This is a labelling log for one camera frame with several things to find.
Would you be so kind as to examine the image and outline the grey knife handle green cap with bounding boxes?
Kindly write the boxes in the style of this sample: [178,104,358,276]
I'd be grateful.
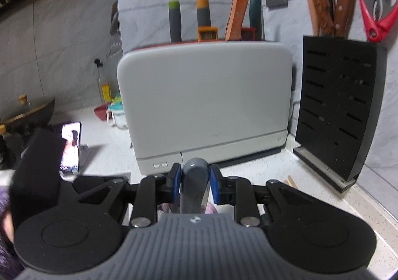
[168,0,182,43]

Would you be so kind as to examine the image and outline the yellow label oil bottle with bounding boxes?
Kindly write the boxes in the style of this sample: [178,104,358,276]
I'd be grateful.
[94,59,113,105]

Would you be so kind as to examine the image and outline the white mug with teal lid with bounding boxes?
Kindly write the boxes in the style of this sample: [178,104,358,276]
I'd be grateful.
[106,93,128,128]

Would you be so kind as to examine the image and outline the pink mesh utensil cup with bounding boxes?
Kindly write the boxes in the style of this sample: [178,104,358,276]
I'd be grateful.
[157,201,218,215]

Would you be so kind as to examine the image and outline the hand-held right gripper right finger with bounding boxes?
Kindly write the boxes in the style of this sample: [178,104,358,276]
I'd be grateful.
[210,164,315,227]

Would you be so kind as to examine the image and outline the brown wooden knife handle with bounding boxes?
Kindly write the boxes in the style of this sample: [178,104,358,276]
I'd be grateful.
[312,0,337,36]
[334,0,356,40]

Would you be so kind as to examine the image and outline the hanging metal utensil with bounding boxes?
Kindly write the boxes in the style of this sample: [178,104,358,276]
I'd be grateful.
[106,0,122,61]

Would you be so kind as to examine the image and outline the red kitchen scissors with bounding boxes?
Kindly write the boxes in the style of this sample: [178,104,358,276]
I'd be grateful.
[355,0,398,43]

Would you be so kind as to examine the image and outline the smartphone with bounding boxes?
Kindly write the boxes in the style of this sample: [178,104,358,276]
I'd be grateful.
[59,121,82,175]

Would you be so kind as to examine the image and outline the long grey handled kitchen tool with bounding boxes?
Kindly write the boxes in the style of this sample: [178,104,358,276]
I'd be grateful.
[180,158,209,215]

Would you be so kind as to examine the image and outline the black wok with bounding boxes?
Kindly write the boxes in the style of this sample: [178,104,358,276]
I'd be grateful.
[0,95,56,138]

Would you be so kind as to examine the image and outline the orange board tab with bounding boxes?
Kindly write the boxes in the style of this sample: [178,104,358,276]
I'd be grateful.
[197,27,219,42]

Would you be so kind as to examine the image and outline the small red cup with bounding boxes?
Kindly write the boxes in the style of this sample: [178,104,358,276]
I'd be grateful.
[94,104,109,121]

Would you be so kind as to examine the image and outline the dark green knife handle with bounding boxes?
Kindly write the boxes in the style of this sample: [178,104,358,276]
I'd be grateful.
[249,0,264,41]

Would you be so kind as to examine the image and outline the person's left forearm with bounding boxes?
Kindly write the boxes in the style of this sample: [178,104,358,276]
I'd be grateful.
[0,185,25,280]

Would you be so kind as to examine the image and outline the black slotted knife block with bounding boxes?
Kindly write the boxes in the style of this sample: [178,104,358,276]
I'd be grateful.
[294,35,388,194]

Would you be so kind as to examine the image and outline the grey knife handle orange cap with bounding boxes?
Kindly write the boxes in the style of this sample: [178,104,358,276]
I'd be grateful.
[196,0,211,28]

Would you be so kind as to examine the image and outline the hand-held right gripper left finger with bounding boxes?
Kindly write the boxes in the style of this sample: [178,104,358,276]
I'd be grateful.
[73,163,182,228]

